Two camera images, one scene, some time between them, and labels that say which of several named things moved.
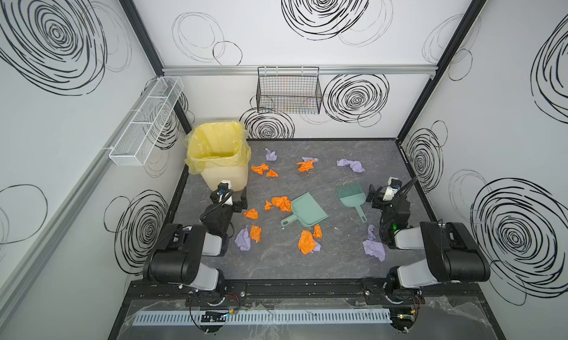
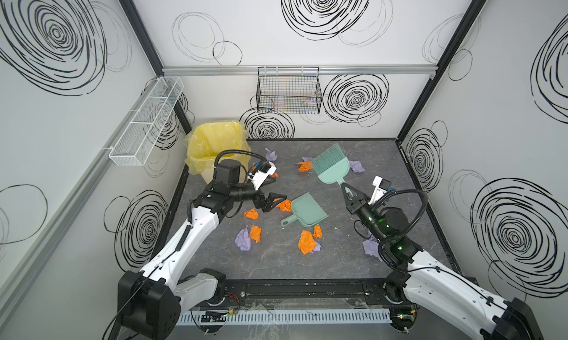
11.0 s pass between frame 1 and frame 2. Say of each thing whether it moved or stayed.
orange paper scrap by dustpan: stayed
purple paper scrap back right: stayed
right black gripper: moved
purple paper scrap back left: stayed
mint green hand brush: moved
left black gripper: moved
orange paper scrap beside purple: stayed
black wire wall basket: stayed
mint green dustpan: stayed
